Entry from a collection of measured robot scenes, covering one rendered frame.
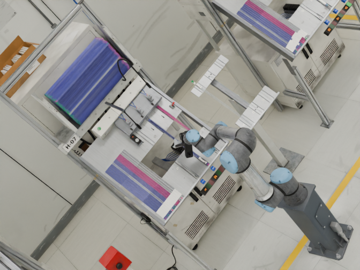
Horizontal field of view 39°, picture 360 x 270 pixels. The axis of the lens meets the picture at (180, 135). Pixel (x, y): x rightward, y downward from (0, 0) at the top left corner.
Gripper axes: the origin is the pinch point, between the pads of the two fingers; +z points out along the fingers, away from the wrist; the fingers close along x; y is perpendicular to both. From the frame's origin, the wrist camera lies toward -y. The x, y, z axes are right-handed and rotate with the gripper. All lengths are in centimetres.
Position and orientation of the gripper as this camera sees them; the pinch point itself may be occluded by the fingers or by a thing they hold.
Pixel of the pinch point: (184, 145)
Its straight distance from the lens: 330.2
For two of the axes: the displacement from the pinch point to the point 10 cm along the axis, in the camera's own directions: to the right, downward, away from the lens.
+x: -9.6, 2.0, -1.8
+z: -1.6, 1.3, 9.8
